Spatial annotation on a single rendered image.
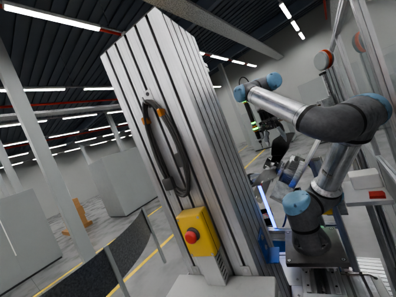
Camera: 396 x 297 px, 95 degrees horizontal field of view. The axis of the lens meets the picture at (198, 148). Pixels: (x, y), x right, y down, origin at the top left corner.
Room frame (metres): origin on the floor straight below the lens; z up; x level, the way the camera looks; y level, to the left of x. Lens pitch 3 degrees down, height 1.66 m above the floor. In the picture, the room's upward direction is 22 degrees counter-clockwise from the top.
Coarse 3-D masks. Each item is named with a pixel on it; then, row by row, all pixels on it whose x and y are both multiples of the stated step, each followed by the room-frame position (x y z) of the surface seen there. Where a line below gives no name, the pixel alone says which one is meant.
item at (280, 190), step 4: (276, 184) 1.49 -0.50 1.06; (280, 184) 1.48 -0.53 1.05; (284, 184) 1.47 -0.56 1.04; (276, 188) 1.47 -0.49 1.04; (280, 188) 1.47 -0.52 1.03; (284, 188) 1.46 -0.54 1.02; (288, 188) 1.45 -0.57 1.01; (292, 188) 1.45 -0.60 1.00; (272, 192) 1.46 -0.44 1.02; (276, 192) 1.46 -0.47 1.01; (280, 192) 1.45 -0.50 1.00; (284, 192) 1.44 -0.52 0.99; (288, 192) 1.44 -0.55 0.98; (272, 196) 1.45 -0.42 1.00; (276, 196) 1.44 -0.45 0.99; (280, 196) 1.43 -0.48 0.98; (284, 196) 1.43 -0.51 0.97; (276, 200) 1.47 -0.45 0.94; (280, 200) 1.42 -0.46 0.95
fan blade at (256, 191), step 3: (270, 180) 1.58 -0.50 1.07; (264, 183) 1.63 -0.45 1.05; (267, 183) 1.60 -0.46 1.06; (264, 186) 1.62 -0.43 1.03; (267, 186) 1.59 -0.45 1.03; (255, 189) 1.73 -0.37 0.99; (258, 189) 1.67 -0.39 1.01; (264, 189) 1.60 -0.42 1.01; (267, 189) 1.57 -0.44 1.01; (255, 192) 1.71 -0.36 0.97; (258, 192) 1.66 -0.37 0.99; (264, 192) 1.59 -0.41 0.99; (255, 195) 1.69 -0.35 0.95; (258, 195) 1.64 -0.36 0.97; (261, 198) 1.59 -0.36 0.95; (258, 201) 1.61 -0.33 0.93; (261, 201) 1.57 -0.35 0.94
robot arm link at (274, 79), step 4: (272, 72) 0.82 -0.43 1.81; (276, 72) 0.82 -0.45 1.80; (268, 76) 0.82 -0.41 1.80; (272, 76) 0.81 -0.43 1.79; (276, 76) 0.82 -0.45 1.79; (280, 76) 0.83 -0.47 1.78; (260, 80) 0.83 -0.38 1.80; (264, 80) 0.83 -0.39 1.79; (268, 80) 0.82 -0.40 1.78; (272, 80) 0.81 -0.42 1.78; (276, 80) 0.82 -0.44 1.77; (280, 80) 0.82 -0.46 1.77; (264, 84) 0.82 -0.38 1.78; (268, 84) 0.82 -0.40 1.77; (272, 84) 0.81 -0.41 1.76; (276, 84) 0.82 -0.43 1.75; (280, 84) 0.82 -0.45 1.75; (264, 88) 0.83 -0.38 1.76; (268, 88) 0.84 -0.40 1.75; (272, 88) 0.83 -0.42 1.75; (276, 88) 0.85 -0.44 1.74
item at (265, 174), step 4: (264, 172) 1.50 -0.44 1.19; (268, 172) 1.46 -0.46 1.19; (272, 172) 1.43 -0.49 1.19; (260, 176) 1.46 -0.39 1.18; (264, 176) 1.42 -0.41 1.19; (268, 176) 1.39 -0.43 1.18; (272, 176) 1.35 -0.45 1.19; (256, 180) 1.45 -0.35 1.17; (260, 180) 1.39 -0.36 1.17; (264, 180) 1.35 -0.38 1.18; (268, 180) 1.31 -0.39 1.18; (252, 184) 1.45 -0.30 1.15; (256, 184) 1.38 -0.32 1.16
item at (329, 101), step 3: (330, 96) 1.50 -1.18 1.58; (324, 99) 1.49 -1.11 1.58; (327, 99) 1.49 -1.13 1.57; (330, 99) 1.48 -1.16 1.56; (333, 99) 1.50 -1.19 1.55; (318, 102) 1.53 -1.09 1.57; (321, 102) 1.50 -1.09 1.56; (324, 102) 1.49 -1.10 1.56; (327, 102) 1.49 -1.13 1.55; (330, 102) 1.48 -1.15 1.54; (333, 102) 1.48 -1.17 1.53; (321, 105) 1.51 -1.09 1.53; (324, 105) 1.49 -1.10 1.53; (327, 105) 1.49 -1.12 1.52; (330, 105) 1.49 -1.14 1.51
